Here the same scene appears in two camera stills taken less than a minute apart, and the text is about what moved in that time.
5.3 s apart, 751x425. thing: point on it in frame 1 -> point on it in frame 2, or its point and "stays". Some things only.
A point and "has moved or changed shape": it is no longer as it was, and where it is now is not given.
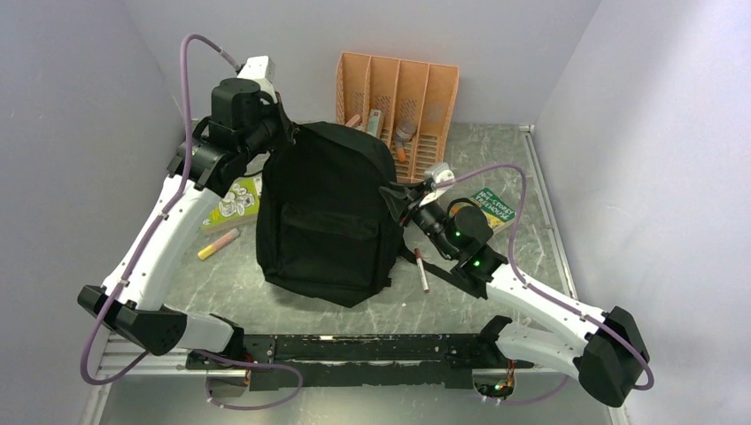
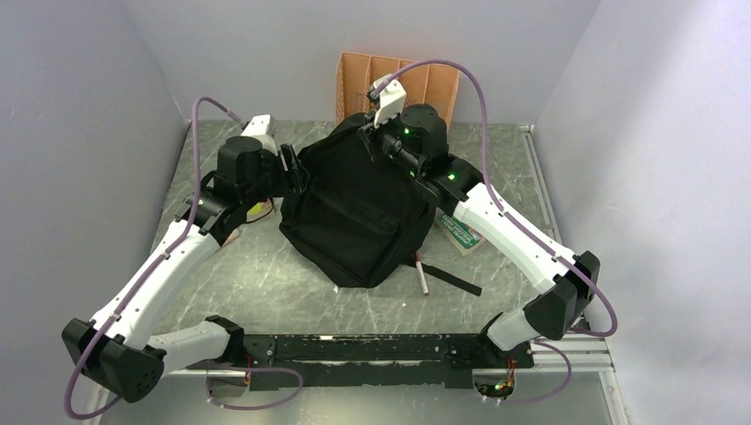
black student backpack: (327, 228) has moved or changed shape
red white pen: (421, 270) stays
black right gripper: (405, 200) -> (370, 134)
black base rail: (308, 361) stays
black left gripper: (274, 104) -> (291, 180)
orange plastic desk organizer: (408, 104) stays
